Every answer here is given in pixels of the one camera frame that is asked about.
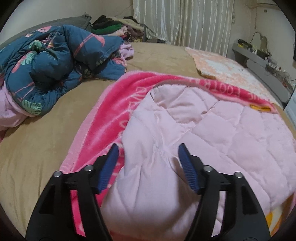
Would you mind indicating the clutter on grey unit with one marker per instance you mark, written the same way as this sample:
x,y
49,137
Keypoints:
x,y
269,64

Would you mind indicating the pink cartoon fleece blanket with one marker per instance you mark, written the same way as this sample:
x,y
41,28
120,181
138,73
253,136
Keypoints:
x,y
107,121

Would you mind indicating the peach white floral blanket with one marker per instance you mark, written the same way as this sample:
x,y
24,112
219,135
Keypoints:
x,y
214,66

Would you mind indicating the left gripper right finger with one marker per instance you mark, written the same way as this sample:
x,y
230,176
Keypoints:
x,y
243,218

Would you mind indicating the blue flamingo print comforter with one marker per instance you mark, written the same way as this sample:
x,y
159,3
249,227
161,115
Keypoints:
x,y
42,66

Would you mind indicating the grey headboard cushion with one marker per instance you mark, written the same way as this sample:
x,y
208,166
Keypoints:
x,y
82,21

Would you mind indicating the grey drawer unit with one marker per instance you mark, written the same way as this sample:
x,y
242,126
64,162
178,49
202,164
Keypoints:
x,y
258,67

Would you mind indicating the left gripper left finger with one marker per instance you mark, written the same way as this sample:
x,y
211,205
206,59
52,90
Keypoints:
x,y
53,218

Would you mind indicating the pile of mixed clothes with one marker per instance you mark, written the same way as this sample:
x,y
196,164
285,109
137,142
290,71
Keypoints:
x,y
128,28

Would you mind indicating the white striped curtain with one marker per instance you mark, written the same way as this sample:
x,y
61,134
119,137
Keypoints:
x,y
202,25

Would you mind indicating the pink quilted jacket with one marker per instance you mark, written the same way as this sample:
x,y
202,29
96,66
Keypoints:
x,y
151,199

